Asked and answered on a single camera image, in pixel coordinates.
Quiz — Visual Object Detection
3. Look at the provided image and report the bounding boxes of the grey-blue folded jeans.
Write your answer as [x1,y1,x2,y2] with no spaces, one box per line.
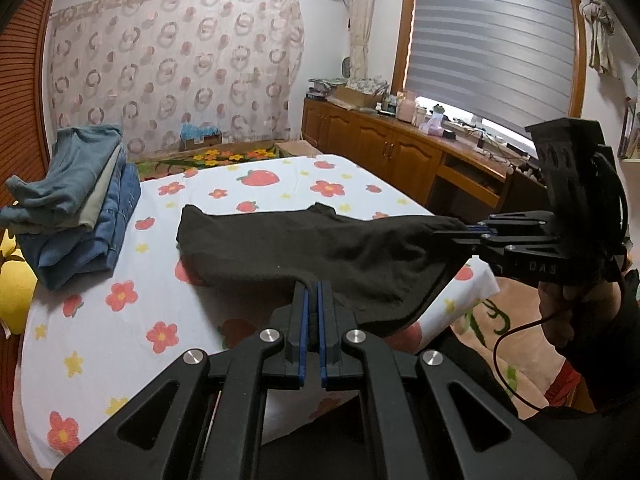
[0,125,126,226]

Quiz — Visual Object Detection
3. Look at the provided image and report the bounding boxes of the open cardboard box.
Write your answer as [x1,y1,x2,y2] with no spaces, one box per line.
[327,85,387,112]

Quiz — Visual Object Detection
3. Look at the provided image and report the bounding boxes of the wooden sideboard cabinet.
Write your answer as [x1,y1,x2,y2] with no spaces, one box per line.
[302,97,546,212]

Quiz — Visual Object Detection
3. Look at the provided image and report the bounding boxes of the yellow plush toy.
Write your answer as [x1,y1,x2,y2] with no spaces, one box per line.
[0,230,39,336]

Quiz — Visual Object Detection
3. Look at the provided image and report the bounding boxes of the blue plastic bag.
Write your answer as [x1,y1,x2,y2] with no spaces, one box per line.
[181,121,221,141]

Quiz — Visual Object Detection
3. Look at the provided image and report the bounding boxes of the wooden louvered wardrobe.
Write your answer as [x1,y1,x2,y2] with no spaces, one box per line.
[0,0,67,201]

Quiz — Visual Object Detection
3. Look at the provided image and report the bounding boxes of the circle pattern sheer curtain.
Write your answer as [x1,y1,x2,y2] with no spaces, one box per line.
[47,0,306,155]

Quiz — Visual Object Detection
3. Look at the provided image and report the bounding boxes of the person's right hand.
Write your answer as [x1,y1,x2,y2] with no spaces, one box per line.
[537,270,640,361]

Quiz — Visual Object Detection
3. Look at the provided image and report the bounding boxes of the floral bedspread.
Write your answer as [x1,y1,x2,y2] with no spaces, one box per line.
[132,140,596,413]

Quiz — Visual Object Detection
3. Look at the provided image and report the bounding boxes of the small cardboard box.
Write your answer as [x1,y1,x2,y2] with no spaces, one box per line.
[180,131,224,152]

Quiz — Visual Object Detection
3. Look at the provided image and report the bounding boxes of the grey zebra window blind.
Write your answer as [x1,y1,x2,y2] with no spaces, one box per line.
[405,0,574,134]

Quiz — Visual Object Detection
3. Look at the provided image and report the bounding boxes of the floral cloth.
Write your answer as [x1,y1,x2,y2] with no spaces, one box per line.
[347,76,391,94]

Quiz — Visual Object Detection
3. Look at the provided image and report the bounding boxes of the beige folded pants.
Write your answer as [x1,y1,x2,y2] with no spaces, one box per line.
[75,144,129,232]

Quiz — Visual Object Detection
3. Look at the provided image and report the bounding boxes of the pink bottle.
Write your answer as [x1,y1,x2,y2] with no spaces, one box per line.
[397,91,419,124]

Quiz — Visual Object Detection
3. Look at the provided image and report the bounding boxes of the beige tied curtain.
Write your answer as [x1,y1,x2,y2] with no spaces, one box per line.
[345,0,382,82]

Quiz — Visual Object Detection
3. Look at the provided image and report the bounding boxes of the strawberry print bed sheet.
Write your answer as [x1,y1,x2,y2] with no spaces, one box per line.
[12,154,501,471]

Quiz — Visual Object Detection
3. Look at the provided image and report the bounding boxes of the black cable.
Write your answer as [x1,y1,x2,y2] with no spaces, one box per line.
[492,310,556,417]

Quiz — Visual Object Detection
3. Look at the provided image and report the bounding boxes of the beige hanging cloth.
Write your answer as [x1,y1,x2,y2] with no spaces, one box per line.
[580,0,622,79]

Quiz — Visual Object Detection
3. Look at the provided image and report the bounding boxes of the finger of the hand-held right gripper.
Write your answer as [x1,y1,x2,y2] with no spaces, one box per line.
[467,211,556,235]
[432,232,556,261]

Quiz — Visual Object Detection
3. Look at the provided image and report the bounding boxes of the black pants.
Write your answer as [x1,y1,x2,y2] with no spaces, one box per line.
[176,202,473,339]

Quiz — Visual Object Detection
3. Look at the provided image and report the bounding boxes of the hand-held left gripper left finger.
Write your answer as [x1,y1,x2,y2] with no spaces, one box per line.
[50,280,311,480]

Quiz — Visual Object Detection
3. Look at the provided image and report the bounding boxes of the blue denim folded jeans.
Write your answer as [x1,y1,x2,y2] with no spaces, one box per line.
[17,162,142,291]

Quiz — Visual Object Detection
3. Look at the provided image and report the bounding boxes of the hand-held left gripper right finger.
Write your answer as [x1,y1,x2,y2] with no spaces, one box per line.
[317,280,581,480]

